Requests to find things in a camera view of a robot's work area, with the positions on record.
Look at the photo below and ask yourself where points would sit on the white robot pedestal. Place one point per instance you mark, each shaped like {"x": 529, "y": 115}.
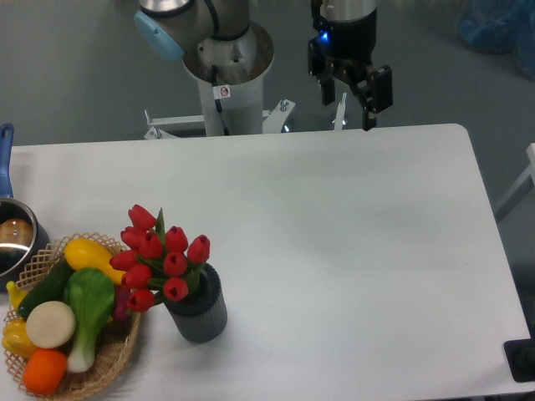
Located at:
{"x": 230, "y": 81}

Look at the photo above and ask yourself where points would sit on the black device at table edge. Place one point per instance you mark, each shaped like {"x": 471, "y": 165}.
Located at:
{"x": 520, "y": 358}

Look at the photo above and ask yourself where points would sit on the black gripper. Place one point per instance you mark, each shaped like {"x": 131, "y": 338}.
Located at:
{"x": 342, "y": 49}

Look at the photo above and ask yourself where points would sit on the orange fruit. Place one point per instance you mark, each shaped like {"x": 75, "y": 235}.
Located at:
{"x": 44, "y": 371}

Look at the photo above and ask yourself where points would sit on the dark green cucumber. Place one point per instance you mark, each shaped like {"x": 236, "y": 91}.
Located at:
{"x": 50, "y": 288}

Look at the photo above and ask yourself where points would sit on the green bok choy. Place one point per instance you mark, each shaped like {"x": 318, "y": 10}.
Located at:
{"x": 91, "y": 296}

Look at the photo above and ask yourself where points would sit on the white furniture frame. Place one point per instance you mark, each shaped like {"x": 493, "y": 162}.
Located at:
{"x": 517, "y": 190}

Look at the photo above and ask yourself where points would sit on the woven wicker basket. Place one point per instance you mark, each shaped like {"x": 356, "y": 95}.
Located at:
{"x": 114, "y": 346}

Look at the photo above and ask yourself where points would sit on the blue plastic bag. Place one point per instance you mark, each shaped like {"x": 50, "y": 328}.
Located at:
{"x": 499, "y": 27}

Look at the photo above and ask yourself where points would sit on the grey ribbed vase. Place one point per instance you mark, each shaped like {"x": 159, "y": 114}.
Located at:
{"x": 202, "y": 317}

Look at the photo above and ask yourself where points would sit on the yellow banana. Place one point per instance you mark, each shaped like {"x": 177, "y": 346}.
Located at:
{"x": 16, "y": 294}

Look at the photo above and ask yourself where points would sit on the yellow squash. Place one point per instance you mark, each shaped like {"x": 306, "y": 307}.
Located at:
{"x": 83, "y": 253}

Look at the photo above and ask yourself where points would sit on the red tulip bouquet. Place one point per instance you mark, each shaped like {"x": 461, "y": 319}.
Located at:
{"x": 161, "y": 264}

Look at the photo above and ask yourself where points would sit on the yellow bell pepper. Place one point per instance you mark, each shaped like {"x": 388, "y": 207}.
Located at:
{"x": 16, "y": 340}

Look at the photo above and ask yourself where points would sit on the blue handled saucepan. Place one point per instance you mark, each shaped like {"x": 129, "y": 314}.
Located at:
{"x": 22, "y": 236}

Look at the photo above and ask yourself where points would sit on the purple radish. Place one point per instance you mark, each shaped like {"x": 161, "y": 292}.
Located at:
{"x": 120, "y": 312}

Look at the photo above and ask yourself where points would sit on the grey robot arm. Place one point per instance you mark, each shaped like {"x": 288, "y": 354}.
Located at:
{"x": 172, "y": 28}

